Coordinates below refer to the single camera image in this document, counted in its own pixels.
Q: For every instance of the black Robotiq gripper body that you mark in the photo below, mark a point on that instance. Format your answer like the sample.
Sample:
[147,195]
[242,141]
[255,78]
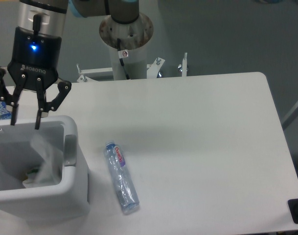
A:
[35,57]

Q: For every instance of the white paper wrapper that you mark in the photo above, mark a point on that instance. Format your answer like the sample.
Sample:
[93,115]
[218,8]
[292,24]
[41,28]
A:
[50,171]

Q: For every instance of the crushed clear plastic bottle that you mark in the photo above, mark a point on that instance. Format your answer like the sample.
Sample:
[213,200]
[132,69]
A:
[121,178]

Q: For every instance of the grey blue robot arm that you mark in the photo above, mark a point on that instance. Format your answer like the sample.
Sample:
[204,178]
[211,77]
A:
[48,17]

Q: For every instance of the white plastic trash can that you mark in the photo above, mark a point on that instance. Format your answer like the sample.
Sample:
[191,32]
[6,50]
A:
[69,198]

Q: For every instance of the trash inside the can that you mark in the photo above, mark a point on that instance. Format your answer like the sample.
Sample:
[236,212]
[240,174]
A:
[31,178]

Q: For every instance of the white metal base frame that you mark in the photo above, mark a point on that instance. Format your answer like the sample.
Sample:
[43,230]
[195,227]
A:
[129,71]

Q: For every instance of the white frame at right edge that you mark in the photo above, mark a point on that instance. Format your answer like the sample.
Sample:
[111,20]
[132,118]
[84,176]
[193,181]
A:
[290,116]

